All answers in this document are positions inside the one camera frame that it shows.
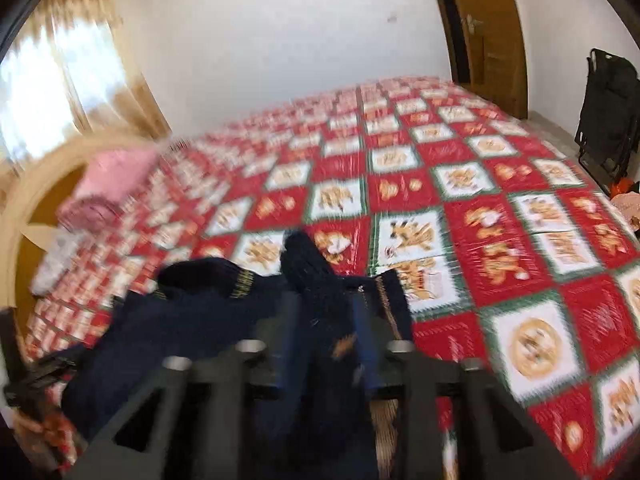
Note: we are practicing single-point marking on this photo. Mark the grey floral pillow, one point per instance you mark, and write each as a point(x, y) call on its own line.
point(57, 262)

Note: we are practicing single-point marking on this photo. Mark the dark wooden door frame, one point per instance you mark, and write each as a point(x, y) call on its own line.
point(447, 20)

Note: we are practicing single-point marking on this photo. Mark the red bear print bedspread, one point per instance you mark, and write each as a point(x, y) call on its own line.
point(450, 200)

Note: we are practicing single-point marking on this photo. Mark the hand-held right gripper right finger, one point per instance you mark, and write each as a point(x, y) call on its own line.
point(362, 340)

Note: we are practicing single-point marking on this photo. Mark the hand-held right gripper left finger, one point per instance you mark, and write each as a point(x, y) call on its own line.
point(287, 345)

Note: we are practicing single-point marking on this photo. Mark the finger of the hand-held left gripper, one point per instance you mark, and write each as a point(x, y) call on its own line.
point(40, 382)

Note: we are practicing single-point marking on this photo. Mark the brown wooden door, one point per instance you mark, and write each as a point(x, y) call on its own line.
point(495, 35)

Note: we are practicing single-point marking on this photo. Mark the yellow and white curtain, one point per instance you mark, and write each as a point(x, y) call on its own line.
point(75, 60)

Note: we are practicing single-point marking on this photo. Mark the cream wooden bed headboard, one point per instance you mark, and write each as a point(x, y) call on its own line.
point(45, 195)

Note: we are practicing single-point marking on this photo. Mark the pink folded blanket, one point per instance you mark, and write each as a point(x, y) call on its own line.
point(115, 185)

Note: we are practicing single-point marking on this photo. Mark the navy patterned knit sweater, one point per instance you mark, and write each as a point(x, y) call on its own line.
point(210, 320)

